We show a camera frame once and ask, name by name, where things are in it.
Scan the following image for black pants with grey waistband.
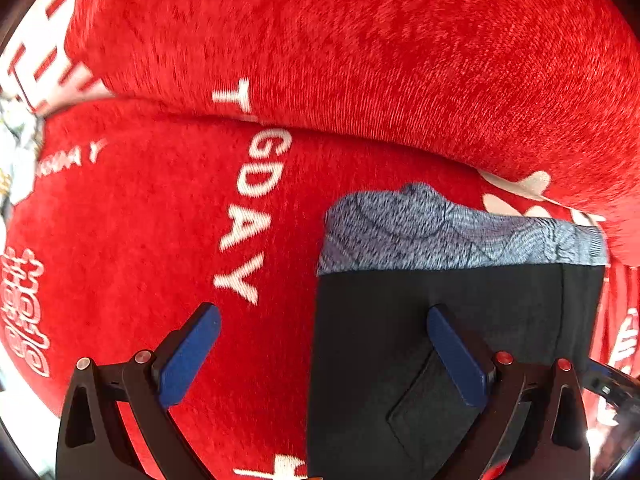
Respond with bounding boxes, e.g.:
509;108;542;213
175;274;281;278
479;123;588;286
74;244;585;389
307;184;608;479

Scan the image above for red printed bed quilt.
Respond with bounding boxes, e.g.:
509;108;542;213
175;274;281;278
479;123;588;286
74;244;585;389
1;101;639;479

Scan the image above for white floral cloth pile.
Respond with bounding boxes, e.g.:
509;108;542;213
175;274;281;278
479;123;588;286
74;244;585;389
1;93;44;222

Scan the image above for red printed pillow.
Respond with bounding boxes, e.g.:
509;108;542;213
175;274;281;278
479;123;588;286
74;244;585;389
1;0;639;266

